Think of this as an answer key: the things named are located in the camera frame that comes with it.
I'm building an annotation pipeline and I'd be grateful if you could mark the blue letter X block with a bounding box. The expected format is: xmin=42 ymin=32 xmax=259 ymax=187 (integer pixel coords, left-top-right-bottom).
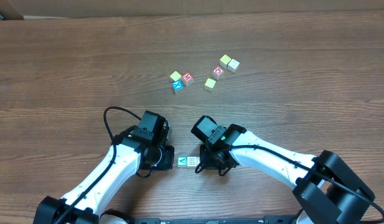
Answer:
xmin=172 ymin=80 xmax=184 ymax=93

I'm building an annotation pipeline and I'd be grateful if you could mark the white block far right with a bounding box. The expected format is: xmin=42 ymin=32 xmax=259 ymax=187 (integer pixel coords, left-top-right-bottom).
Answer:
xmin=227 ymin=58 xmax=240 ymax=73

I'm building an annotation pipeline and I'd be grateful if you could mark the yellow block middle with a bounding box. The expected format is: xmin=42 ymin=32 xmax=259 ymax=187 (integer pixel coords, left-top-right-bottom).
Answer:
xmin=204 ymin=78 xmax=217 ymax=91

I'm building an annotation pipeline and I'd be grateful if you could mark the yellow block left cluster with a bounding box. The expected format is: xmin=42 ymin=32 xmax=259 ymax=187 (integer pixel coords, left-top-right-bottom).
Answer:
xmin=169 ymin=71 xmax=182 ymax=82

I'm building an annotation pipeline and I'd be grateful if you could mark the red letter M block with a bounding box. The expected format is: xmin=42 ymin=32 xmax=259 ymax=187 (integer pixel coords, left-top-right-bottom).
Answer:
xmin=182 ymin=72 xmax=194 ymax=86

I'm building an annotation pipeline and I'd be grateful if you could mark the white letter E block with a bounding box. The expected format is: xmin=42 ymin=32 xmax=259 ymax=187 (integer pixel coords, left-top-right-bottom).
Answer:
xmin=187 ymin=157 xmax=200 ymax=169

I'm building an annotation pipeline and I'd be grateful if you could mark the green letter V block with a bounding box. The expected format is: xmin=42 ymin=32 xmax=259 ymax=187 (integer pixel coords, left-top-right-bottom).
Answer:
xmin=177 ymin=156 xmax=187 ymax=168

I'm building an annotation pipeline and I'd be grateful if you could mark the yellow block far right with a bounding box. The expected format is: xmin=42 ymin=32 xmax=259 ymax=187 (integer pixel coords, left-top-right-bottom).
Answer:
xmin=219 ymin=54 xmax=232 ymax=69

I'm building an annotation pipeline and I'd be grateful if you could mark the red letter C block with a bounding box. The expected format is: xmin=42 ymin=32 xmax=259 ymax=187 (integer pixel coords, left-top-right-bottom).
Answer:
xmin=212 ymin=66 xmax=224 ymax=80

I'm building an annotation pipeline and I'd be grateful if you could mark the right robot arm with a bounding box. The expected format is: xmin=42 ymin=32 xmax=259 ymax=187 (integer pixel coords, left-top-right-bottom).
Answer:
xmin=191 ymin=119 xmax=375 ymax=223

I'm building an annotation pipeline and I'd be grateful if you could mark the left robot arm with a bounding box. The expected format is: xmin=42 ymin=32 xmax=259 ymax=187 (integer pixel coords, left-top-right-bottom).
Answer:
xmin=33 ymin=134 xmax=174 ymax=224

